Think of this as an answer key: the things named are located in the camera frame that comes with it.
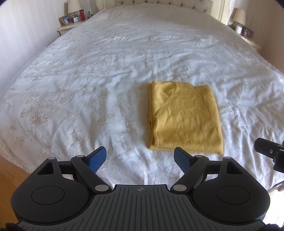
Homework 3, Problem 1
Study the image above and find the dark photo frame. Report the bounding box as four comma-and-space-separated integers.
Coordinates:
242, 27, 254, 38

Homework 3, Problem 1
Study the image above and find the bed with white floral bedspread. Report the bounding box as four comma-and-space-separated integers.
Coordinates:
0, 8, 284, 196

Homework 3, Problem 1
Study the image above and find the white table lamp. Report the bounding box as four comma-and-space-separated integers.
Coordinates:
68, 0, 81, 14
232, 8, 246, 26

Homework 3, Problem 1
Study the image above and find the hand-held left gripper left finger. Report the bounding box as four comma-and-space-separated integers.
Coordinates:
38, 146, 111, 193

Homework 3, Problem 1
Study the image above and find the yellow knit sweater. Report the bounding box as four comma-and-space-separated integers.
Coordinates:
148, 80, 223, 155

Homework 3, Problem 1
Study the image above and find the cream nightstand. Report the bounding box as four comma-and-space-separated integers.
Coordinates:
57, 21, 78, 37
241, 33, 261, 53

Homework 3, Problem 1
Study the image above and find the wooden photo frame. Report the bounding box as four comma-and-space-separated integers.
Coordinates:
59, 15, 73, 25

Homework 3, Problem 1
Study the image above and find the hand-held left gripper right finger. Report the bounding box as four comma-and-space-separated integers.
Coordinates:
170, 147, 243, 192

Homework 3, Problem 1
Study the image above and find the cream tufted headboard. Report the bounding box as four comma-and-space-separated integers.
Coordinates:
95, 0, 231, 23

